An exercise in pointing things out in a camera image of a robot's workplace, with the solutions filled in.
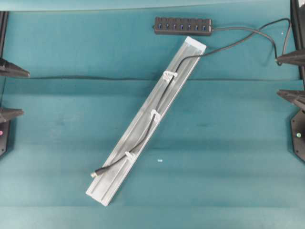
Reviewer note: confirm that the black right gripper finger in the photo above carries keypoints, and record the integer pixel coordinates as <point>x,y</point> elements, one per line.
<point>296,97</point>
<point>291,58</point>

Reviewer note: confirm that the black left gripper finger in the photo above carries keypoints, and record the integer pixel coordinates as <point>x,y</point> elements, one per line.
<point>8,69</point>
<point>7,114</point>

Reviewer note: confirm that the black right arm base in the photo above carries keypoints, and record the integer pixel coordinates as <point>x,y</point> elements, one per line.
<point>297,125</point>

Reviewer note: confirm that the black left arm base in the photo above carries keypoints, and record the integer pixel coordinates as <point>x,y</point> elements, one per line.
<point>4,137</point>

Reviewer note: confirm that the black USB hub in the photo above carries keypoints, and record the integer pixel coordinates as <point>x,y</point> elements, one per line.
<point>183,26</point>

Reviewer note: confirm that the black right frame post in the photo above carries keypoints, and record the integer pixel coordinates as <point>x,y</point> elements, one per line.
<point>297,9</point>

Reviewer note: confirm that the black frame post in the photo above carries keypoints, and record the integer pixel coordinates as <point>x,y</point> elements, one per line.
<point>3,26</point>
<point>297,9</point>

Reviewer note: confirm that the black left frame post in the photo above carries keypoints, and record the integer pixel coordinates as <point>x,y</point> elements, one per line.
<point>3,26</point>

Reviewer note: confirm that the aluminium rail profile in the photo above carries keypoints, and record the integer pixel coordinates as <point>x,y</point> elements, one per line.
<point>108,179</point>

